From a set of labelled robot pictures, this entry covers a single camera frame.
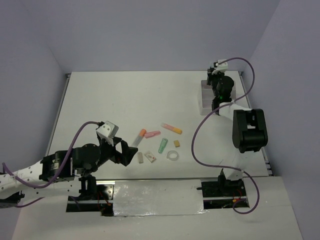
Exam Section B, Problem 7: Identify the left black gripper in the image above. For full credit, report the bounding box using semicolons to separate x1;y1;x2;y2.
82;136;139;177

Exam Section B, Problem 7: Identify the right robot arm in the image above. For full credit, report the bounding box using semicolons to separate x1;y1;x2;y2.
206;67;268;196

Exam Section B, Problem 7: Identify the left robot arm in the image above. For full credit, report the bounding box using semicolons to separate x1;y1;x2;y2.
0;137;138;209

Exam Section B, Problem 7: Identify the orange capped clear tube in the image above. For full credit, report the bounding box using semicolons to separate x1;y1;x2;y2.
131;128;147;148

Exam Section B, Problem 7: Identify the left white compartment container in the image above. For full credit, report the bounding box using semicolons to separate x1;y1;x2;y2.
198;80;215;116

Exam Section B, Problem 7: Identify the white compartment container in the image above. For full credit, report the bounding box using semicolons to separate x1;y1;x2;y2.
215;76;236;107
198;80;215;116

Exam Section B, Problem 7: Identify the right white compartment container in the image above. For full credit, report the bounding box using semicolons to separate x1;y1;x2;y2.
215;76;236;107

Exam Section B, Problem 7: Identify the green stapler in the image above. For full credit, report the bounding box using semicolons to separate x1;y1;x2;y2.
158;138;168;154

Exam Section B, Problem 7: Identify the clear tape roll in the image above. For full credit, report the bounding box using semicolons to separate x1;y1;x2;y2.
166;150;179;161

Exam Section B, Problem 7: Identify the pink yellow highlighter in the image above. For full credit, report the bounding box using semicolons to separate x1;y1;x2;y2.
161;123;182;135

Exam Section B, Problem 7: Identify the yellow eraser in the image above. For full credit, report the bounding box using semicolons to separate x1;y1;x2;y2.
173;140;180;148

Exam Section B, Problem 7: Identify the silver foil covered plate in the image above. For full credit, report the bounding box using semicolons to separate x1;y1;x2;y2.
113;179;206;217

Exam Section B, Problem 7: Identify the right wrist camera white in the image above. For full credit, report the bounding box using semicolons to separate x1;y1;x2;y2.
210;59;228;75

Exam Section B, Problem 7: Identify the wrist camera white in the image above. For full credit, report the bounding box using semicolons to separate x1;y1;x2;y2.
210;59;228;75
96;121;119;146

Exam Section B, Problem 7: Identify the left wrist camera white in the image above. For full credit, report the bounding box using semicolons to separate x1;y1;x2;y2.
96;121;119;146

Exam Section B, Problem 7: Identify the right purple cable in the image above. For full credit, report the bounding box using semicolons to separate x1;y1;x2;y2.
191;57;260;215

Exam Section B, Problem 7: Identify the purple cable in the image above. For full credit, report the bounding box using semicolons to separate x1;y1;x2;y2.
1;121;106;208
191;57;260;215

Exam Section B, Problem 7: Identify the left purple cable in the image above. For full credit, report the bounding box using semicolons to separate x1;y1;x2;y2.
1;121;106;208

